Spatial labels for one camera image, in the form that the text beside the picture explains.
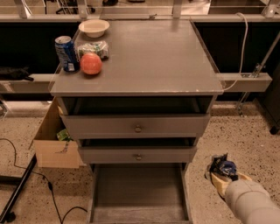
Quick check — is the blue chip bag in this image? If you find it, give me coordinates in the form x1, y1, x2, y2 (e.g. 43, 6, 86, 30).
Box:
207, 154, 238, 181

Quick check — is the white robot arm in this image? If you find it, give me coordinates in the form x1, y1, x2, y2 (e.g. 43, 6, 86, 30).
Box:
210, 172, 280, 224

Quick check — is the top grey drawer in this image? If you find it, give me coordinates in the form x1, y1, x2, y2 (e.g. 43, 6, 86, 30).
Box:
61, 115, 210, 140

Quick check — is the middle drawer round knob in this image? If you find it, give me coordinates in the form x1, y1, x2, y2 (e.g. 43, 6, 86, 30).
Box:
135, 154, 142, 161

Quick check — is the drawer round knob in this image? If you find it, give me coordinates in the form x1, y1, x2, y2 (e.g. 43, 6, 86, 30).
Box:
135, 154, 142, 161
135, 125, 142, 133

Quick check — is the top drawer round knob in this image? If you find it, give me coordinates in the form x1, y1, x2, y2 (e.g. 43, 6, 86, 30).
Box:
135, 125, 142, 133

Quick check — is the bottom grey open drawer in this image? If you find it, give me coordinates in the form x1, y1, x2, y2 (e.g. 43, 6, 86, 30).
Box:
87, 164, 193, 224

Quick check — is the middle grey drawer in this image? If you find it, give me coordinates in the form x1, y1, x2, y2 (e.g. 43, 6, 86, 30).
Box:
79, 146, 197, 164

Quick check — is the grey drawer cabinet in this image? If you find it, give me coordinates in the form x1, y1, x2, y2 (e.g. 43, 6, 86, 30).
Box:
48, 18, 225, 224

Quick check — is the green white snack bag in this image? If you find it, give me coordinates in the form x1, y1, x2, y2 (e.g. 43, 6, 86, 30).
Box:
77, 41, 109, 60

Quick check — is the green packet in box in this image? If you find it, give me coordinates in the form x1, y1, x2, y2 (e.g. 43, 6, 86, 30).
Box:
57, 129, 72, 141

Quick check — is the cardboard box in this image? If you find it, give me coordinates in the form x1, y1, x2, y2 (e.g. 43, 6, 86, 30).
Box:
33, 99, 81, 168

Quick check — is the red apple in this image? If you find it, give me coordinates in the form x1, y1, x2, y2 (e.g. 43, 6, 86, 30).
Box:
80, 53, 102, 75

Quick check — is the black metal floor bar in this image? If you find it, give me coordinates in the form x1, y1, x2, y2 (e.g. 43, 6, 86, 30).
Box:
0, 156, 37, 224

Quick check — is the white bowl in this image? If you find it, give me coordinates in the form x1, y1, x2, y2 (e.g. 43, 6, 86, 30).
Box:
79, 19, 110, 38

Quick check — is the blue soda can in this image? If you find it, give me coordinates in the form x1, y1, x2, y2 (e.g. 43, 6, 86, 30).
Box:
55, 36, 80, 72

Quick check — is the black object on ledge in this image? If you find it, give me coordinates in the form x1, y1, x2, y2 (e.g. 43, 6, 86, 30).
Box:
0, 66, 34, 81

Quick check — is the grey metal rail beam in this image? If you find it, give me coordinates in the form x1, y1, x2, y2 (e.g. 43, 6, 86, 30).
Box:
216, 73, 272, 93

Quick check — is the white hanging cable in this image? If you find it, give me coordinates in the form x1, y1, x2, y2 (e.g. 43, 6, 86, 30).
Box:
222, 11, 249, 92

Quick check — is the black floor cable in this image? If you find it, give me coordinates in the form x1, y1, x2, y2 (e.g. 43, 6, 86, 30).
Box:
0, 137, 88, 224

